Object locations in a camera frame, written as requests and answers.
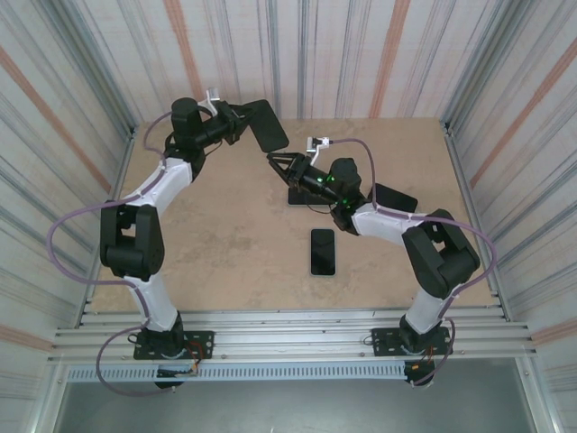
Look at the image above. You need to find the black phone case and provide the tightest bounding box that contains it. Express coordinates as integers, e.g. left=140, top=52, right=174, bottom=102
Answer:
left=367, top=183, right=419, bottom=214
left=245, top=99, right=290, bottom=152

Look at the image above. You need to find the perforated grey cable tray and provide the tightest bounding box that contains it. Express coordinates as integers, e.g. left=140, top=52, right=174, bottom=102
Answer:
left=66, top=364, right=409, bottom=383

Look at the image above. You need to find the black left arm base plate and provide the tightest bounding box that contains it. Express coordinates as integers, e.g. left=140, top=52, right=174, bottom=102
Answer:
left=133, top=330, right=215, bottom=362

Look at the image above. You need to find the aluminium side rail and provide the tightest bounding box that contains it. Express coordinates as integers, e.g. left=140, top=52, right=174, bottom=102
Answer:
left=443, top=120, right=511, bottom=322
left=78, top=125, right=139, bottom=328

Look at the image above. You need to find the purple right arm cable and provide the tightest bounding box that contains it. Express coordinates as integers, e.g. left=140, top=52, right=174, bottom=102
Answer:
left=328, top=137, right=499, bottom=389

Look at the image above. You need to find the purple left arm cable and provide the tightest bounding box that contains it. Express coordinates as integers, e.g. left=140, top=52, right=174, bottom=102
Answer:
left=47, top=110, right=181, bottom=396

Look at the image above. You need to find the black phone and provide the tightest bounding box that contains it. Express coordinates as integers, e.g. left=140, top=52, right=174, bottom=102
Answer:
left=309, top=227, right=338, bottom=278

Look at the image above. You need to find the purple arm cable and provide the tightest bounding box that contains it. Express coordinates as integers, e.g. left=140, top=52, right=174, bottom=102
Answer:
left=47, top=110, right=181, bottom=396
left=328, top=137, right=499, bottom=389

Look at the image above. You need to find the aluminium rail frame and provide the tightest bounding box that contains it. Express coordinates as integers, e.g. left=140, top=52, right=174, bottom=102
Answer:
left=47, top=308, right=540, bottom=364

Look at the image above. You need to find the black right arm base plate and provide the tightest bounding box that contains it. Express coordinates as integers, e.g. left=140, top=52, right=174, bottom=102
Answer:
left=370, top=327, right=453, bottom=358

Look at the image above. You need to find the small circuit board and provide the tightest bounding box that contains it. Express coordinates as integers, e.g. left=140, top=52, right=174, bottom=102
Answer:
left=156, top=364, right=200, bottom=377

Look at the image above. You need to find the light blue phone case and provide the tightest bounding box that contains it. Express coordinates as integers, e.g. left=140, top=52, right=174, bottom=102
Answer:
left=288, top=188, right=337, bottom=209

